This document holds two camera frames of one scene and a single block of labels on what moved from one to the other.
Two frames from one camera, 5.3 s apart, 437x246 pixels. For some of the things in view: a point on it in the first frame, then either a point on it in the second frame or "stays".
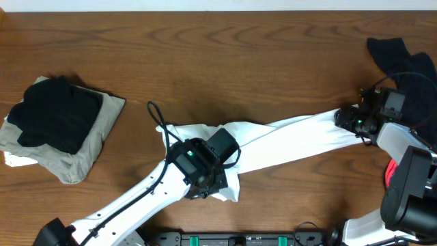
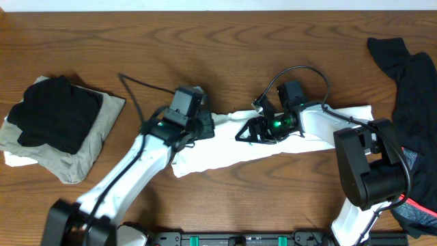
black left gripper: x=207 y=182 -> x=205 y=125
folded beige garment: x=72 y=168 stays
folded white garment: x=13 y=160 stays
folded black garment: x=55 y=112 stays
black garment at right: x=416 y=74 stays
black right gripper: x=343 y=118 -> x=261 y=128
